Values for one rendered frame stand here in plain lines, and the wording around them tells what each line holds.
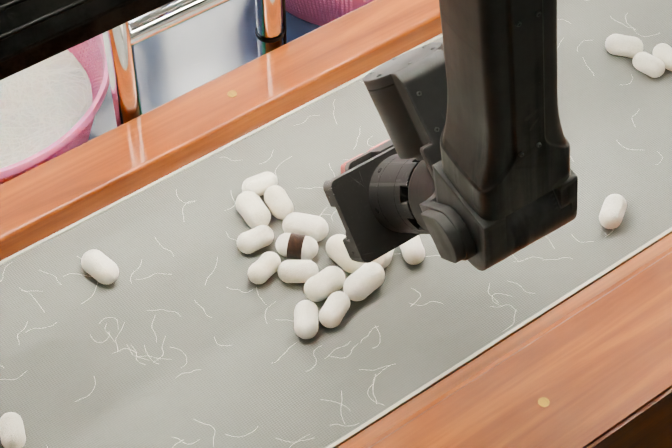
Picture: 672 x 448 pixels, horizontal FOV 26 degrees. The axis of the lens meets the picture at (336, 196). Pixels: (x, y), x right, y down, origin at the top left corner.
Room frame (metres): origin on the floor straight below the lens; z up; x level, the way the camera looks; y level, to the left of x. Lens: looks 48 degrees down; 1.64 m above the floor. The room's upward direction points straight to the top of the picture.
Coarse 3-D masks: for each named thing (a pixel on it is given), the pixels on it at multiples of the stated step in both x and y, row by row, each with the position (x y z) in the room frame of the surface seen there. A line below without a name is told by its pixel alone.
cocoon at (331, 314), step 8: (336, 296) 0.70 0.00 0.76; (344, 296) 0.70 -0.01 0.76; (328, 304) 0.69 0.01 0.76; (336, 304) 0.69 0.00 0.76; (344, 304) 0.69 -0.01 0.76; (320, 312) 0.68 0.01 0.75; (328, 312) 0.68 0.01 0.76; (336, 312) 0.68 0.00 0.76; (344, 312) 0.69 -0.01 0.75; (320, 320) 0.68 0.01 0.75; (328, 320) 0.68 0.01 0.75; (336, 320) 0.68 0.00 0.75
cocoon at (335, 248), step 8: (328, 240) 0.75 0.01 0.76; (336, 240) 0.75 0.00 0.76; (328, 248) 0.75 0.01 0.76; (336, 248) 0.74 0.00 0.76; (344, 248) 0.74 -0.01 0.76; (336, 256) 0.74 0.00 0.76; (344, 256) 0.74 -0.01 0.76; (344, 264) 0.73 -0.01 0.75; (352, 264) 0.73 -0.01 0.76; (360, 264) 0.73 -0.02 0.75; (352, 272) 0.73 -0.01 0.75
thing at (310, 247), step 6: (282, 234) 0.76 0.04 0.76; (288, 234) 0.76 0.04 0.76; (276, 240) 0.76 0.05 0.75; (282, 240) 0.75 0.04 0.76; (306, 240) 0.75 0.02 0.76; (312, 240) 0.75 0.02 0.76; (276, 246) 0.75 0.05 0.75; (282, 246) 0.75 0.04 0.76; (306, 246) 0.75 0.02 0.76; (312, 246) 0.75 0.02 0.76; (282, 252) 0.75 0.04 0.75; (306, 252) 0.74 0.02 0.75; (312, 252) 0.75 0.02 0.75; (306, 258) 0.74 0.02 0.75; (312, 258) 0.75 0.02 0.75
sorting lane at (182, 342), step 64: (576, 0) 1.07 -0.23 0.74; (640, 0) 1.07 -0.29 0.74; (576, 64) 0.98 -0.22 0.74; (320, 128) 0.90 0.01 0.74; (384, 128) 0.90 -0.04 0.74; (576, 128) 0.90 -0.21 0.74; (640, 128) 0.90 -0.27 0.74; (192, 192) 0.82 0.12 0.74; (320, 192) 0.82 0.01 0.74; (640, 192) 0.82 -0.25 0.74; (64, 256) 0.75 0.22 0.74; (128, 256) 0.75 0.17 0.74; (192, 256) 0.75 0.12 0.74; (256, 256) 0.75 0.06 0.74; (320, 256) 0.75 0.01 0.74; (512, 256) 0.75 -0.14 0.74; (576, 256) 0.75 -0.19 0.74; (0, 320) 0.69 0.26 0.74; (64, 320) 0.69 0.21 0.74; (128, 320) 0.69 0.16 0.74; (192, 320) 0.69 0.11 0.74; (256, 320) 0.69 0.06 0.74; (384, 320) 0.69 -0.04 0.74; (448, 320) 0.69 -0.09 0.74; (512, 320) 0.69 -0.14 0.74; (0, 384) 0.63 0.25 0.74; (64, 384) 0.63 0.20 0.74; (128, 384) 0.63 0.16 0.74; (192, 384) 0.63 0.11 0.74; (256, 384) 0.63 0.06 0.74; (320, 384) 0.63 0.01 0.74; (384, 384) 0.63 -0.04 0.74
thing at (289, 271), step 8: (280, 264) 0.73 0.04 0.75; (288, 264) 0.73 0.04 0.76; (296, 264) 0.73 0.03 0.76; (304, 264) 0.73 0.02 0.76; (312, 264) 0.73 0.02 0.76; (280, 272) 0.72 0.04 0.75; (288, 272) 0.72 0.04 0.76; (296, 272) 0.72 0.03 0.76; (304, 272) 0.72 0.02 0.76; (312, 272) 0.72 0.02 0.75; (288, 280) 0.72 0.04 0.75; (296, 280) 0.72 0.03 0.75; (304, 280) 0.72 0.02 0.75
